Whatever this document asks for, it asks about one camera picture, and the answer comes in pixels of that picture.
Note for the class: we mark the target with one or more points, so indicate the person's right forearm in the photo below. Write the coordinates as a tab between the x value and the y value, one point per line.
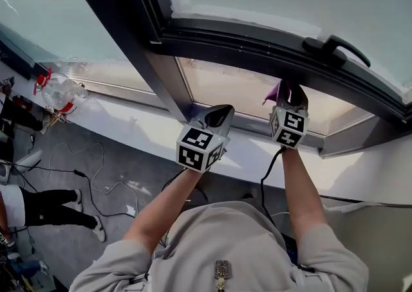
302	194

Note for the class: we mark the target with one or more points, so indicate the person's grey sweatshirt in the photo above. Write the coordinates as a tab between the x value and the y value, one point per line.
225	239

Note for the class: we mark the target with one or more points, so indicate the gold pendant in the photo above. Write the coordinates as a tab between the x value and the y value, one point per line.
222	269

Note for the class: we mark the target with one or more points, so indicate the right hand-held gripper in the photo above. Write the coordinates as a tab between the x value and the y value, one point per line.
289	130

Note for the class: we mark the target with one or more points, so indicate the black window frame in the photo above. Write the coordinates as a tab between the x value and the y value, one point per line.
122	20

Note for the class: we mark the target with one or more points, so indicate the beige tall cabinet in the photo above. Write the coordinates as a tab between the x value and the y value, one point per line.
370	245

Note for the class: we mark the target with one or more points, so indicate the clear window glass pane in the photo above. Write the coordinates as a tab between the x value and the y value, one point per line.
231	91

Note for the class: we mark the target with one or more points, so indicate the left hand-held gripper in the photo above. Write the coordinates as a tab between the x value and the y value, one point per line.
196	138

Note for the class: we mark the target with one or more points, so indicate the purple cloth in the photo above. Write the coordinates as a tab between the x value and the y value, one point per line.
273	94

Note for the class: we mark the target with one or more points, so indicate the white window sill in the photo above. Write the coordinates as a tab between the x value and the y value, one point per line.
145	130

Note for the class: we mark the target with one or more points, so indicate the person's left forearm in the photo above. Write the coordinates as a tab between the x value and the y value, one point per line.
161	210

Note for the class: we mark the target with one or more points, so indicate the large frosted window pane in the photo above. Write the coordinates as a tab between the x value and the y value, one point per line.
48	11

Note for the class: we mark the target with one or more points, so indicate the clear plastic bottle red label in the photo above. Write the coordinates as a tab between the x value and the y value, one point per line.
61	91

